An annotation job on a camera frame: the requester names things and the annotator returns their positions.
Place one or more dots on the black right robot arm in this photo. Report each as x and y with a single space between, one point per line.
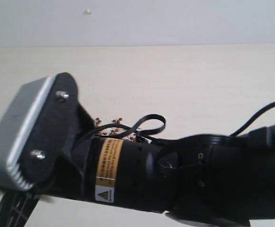
201 180

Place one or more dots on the brown beans pile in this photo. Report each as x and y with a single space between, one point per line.
116 130

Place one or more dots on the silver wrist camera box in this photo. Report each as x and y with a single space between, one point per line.
42 123

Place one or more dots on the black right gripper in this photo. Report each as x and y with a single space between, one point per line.
72 178

